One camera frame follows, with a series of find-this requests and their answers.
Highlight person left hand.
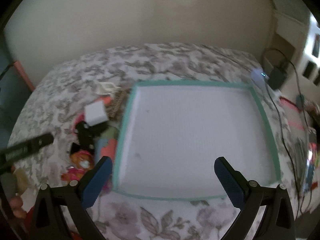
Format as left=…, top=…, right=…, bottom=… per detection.
left=9, top=196, right=27, bottom=219

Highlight white glowing device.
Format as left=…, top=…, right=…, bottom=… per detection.
left=251, top=68, right=269, bottom=86

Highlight white cube charger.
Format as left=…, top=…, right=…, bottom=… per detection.
left=84, top=101, right=108, bottom=126

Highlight brown comb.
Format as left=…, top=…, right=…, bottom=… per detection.
left=107, top=90, right=126, bottom=120

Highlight coral pink card box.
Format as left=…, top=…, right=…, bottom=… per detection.
left=99, top=96, right=112, bottom=106

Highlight puppy toy figure pink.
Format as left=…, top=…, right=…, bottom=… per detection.
left=61, top=150, right=94, bottom=183

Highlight black power adapter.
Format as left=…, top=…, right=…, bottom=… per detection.
left=267, top=67, right=287, bottom=90

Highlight black box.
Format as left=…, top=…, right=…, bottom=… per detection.
left=70, top=121, right=107, bottom=155

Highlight coral blue foam puzzle pieces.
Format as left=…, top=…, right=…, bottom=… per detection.
left=94, top=126, right=119, bottom=164

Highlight white hair bow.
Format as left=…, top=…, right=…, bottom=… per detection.
left=96, top=82, right=119, bottom=95

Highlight teal rimmed white tray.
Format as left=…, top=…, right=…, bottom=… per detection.
left=112, top=80, right=281, bottom=201

